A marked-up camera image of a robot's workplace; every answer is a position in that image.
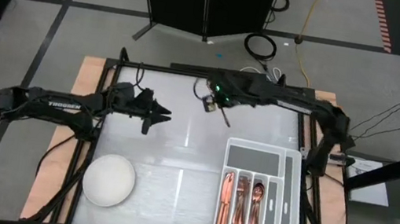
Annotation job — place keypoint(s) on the white round plate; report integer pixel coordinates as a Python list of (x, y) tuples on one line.
[(109, 180)]

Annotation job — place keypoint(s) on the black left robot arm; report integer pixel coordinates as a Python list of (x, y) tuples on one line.
[(27, 100)]

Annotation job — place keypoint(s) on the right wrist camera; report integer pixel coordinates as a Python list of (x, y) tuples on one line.
[(209, 105)]

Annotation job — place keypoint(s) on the plywood base board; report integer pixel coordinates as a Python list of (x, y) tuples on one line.
[(52, 169)]

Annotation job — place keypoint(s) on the white cutlery organizer tray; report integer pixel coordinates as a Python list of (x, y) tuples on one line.
[(256, 160)]

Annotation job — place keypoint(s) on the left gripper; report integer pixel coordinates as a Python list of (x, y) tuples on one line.
[(143, 103)]

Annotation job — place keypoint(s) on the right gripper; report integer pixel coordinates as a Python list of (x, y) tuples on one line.
[(243, 88)]

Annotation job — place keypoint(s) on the white paper sheet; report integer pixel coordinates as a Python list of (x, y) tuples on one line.
[(366, 192)]

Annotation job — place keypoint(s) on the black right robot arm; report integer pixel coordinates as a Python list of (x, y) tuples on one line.
[(326, 115)]

